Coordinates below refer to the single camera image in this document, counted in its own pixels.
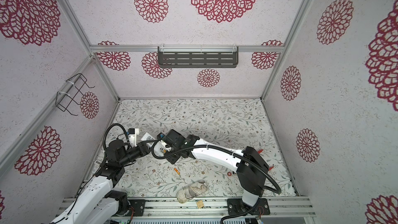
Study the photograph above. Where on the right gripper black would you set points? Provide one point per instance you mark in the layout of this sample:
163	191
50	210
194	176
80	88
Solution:
172	159

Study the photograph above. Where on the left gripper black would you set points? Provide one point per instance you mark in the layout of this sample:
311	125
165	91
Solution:
143	148

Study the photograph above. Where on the white remote control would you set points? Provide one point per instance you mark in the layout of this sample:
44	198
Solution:
147	138

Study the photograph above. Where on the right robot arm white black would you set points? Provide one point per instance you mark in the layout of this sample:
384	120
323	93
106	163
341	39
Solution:
203	150

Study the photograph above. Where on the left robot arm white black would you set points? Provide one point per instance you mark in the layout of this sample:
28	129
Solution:
98	200

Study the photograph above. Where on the crumpled patterned cloth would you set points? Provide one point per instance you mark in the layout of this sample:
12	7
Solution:
191	191

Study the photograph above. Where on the small wooden block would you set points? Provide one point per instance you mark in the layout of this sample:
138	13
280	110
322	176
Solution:
200	204

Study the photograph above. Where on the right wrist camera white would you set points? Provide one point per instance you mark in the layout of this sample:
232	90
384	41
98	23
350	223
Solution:
161	148

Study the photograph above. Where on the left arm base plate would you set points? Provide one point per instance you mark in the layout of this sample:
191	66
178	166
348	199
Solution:
136	208

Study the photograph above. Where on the red handled pliers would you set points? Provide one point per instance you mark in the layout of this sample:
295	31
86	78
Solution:
249	163

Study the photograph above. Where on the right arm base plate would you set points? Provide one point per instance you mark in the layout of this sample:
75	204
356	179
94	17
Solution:
237	207

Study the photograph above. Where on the black wire wall rack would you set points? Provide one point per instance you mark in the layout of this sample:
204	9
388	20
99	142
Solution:
66	97

